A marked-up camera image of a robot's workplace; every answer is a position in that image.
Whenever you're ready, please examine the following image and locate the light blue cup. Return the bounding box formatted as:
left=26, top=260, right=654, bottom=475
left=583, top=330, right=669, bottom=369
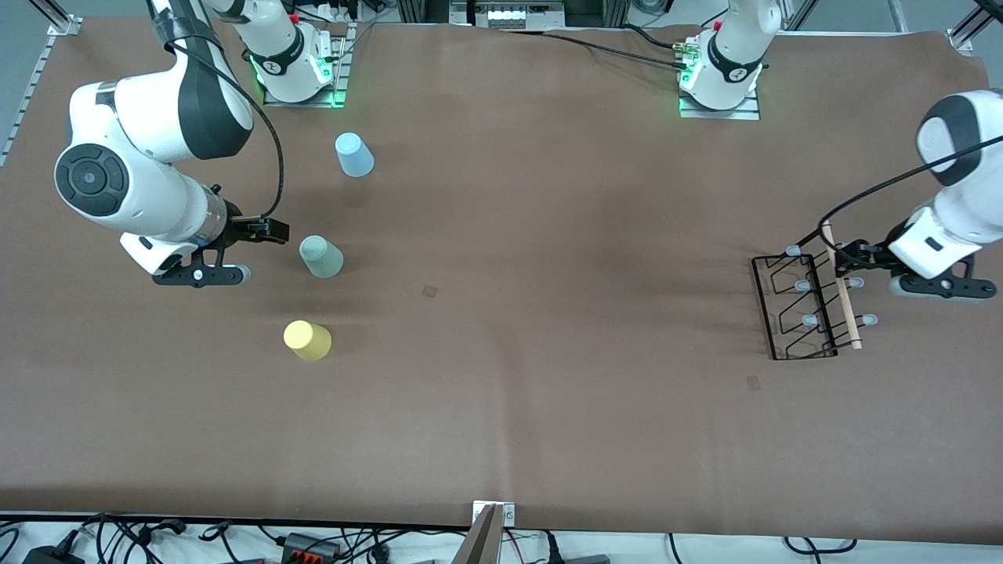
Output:
left=335, top=132, right=375, bottom=179

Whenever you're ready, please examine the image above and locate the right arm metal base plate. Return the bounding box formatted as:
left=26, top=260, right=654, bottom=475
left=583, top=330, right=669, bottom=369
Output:
left=263, top=22, right=358, bottom=109

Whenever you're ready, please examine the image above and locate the perforated metal rail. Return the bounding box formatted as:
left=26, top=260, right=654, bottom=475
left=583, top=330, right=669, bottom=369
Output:
left=0, top=35, right=62, bottom=167

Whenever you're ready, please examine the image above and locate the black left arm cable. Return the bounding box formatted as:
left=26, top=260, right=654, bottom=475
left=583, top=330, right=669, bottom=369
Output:
left=795, top=135, right=1003, bottom=250

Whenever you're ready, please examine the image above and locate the white power strip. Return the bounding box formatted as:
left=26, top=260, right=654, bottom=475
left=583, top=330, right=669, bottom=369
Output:
left=310, top=0, right=369, bottom=24

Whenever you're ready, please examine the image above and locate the aluminium frame profile with bracket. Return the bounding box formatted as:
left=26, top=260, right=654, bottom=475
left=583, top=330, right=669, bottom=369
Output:
left=27, top=0, right=83, bottom=38
left=947, top=0, right=1003, bottom=54

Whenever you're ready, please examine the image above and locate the black cable to arm base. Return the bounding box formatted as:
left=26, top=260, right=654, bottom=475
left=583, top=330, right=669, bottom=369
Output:
left=498, top=28, right=690, bottom=73

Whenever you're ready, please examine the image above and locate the pale green cup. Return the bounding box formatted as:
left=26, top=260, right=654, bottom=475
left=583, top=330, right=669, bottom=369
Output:
left=299, top=234, right=345, bottom=280

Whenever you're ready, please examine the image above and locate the black power adapter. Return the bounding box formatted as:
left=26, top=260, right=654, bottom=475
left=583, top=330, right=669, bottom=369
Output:
left=22, top=540, right=85, bottom=564

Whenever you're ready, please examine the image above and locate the aluminium post with bracket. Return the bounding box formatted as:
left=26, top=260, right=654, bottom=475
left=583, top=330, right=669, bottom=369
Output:
left=451, top=501, right=516, bottom=564

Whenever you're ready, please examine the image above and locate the white connector terminal block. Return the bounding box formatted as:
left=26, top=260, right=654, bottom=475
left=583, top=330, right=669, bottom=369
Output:
left=451, top=0, right=565, bottom=29

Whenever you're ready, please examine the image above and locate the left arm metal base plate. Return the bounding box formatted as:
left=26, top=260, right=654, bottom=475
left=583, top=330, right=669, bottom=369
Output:
left=679, top=82, right=762, bottom=121

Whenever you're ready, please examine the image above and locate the black orange connector block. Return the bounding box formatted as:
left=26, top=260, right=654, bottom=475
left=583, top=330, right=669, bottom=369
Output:
left=281, top=531, right=343, bottom=562

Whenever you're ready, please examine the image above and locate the yellow cup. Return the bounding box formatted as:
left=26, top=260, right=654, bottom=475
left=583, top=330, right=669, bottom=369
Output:
left=283, top=320, right=333, bottom=363

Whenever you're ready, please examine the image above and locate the black wire cup holder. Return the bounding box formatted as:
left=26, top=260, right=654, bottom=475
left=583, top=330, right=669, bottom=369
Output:
left=751, top=221, right=879, bottom=362

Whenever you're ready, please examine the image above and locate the brown table cover sheet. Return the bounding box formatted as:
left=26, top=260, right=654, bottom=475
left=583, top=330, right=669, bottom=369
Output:
left=0, top=16, right=994, bottom=545

